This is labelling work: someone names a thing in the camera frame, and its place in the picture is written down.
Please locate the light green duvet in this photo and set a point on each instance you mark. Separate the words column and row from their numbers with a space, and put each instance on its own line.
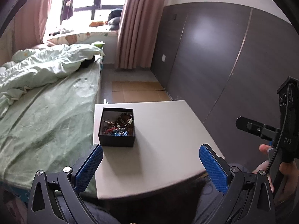
column 33, row 68

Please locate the dark blue cushion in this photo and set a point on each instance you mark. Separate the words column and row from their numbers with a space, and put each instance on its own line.
column 114, row 19

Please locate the black garment on bed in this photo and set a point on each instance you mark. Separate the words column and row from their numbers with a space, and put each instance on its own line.
column 87, row 63

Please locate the pink curtain right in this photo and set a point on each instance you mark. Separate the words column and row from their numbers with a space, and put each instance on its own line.
column 137, row 34

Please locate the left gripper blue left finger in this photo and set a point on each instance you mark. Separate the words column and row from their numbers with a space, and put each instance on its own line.
column 85, row 167

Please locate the dark grey wardrobe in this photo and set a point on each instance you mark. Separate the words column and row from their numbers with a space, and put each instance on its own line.
column 226, row 61

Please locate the green item on bed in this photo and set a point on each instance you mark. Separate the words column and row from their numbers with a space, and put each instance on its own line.
column 99, row 44

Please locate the pink curtain left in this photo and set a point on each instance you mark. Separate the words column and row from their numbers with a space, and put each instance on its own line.
column 30, row 24

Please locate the flattened cardboard sheet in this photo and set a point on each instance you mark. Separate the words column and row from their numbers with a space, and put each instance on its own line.
column 138, row 91

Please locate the white wall socket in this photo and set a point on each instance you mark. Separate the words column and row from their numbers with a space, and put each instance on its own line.
column 163, row 58

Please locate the person's right hand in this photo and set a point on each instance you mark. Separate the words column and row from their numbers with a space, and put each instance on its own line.
column 289, row 173

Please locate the orange plush toy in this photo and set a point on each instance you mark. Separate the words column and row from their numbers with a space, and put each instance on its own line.
column 96, row 23

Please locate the black jewelry box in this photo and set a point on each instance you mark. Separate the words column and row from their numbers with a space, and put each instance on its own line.
column 117, row 127

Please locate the bear pattern pillow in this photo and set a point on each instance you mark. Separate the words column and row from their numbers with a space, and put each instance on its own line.
column 85, row 37

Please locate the pink curtain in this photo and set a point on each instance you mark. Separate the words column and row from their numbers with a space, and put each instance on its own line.
column 30, row 24
column 137, row 34

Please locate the green bed sheet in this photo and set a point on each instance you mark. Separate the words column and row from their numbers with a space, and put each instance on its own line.
column 49, row 127

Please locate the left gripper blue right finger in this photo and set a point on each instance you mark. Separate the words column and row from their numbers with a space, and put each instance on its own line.
column 216, row 167

